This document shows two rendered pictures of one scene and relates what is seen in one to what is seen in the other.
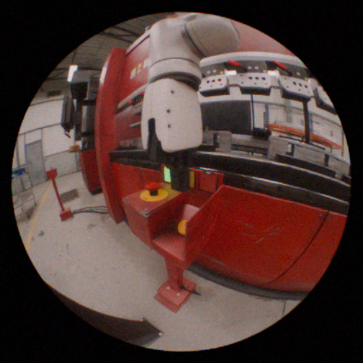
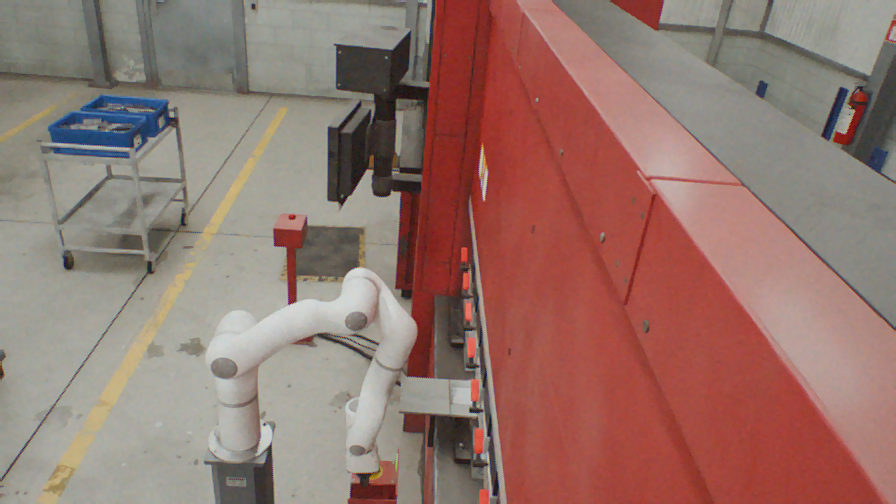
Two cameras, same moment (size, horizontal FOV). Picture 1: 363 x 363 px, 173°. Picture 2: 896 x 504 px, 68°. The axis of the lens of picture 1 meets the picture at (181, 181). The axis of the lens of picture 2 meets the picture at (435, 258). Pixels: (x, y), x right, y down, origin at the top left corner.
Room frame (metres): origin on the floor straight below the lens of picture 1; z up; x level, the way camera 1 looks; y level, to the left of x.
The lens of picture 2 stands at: (-0.65, -1.27, 2.53)
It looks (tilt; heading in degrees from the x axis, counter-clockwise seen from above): 29 degrees down; 51
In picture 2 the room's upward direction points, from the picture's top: 5 degrees clockwise
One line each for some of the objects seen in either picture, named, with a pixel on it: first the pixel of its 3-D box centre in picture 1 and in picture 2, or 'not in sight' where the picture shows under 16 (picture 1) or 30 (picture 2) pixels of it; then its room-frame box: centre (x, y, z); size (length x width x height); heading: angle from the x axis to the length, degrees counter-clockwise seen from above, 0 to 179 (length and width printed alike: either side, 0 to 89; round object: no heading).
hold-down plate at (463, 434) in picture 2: (184, 146); (461, 429); (0.56, -0.02, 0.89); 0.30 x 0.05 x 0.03; 53
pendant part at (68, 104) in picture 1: (68, 114); (351, 149); (0.89, 1.31, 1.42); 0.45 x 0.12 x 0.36; 46
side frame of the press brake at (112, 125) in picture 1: (129, 127); (508, 235); (1.36, 0.66, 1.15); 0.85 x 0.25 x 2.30; 143
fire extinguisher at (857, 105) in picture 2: not in sight; (851, 113); (6.16, 1.17, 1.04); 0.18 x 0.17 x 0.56; 55
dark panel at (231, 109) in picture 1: (194, 123); not in sight; (1.18, -0.13, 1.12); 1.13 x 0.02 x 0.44; 53
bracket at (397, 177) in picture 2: (90, 132); (415, 195); (1.19, 1.19, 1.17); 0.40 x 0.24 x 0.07; 53
